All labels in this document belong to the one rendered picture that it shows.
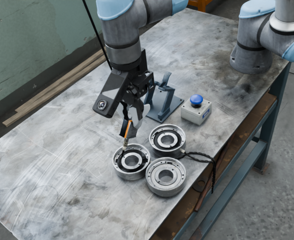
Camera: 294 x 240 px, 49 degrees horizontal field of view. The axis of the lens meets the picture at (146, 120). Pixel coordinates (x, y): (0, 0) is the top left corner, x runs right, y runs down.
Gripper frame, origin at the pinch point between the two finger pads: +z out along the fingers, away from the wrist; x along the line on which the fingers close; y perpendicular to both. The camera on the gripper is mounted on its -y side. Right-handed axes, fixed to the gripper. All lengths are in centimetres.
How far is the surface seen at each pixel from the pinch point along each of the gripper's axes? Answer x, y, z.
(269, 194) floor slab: -27, 63, 93
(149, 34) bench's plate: 38, 56, 13
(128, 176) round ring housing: -4.3, -8.2, 10.5
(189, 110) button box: -5.1, 20.4, 8.7
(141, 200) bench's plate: -10.4, -10.6, 13.1
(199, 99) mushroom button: -6.7, 23.5, 5.8
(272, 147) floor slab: -15, 94, 93
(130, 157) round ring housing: -0.1, -2.4, 11.4
